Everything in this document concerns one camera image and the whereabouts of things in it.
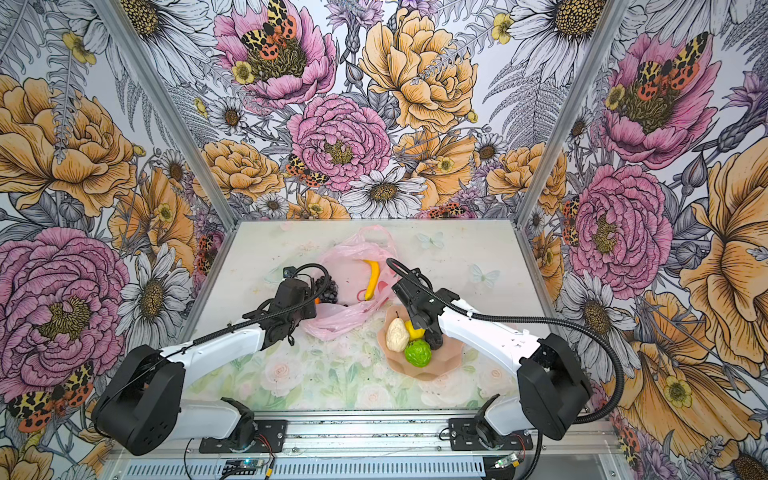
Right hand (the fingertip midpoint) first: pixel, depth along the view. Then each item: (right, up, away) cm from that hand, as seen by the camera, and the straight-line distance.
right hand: (432, 317), depth 85 cm
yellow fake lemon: (-5, -5, 0) cm, 7 cm away
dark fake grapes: (-31, +4, +13) cm, 33 cm away
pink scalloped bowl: (+3, -12, -1) cm, 12 cm away
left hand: (-37, +2, +6) cm, 38 cm away
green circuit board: (-46, -32, -14) cm, 58 cm away
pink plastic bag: (-20, +12, +22) cm, 32 cm away
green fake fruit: (-4, -9, -4) cm, 11 cm away
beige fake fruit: (-10, -4, -2) cm, 11 cm away
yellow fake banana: (-17, +11, +19) cm, 28 cm away
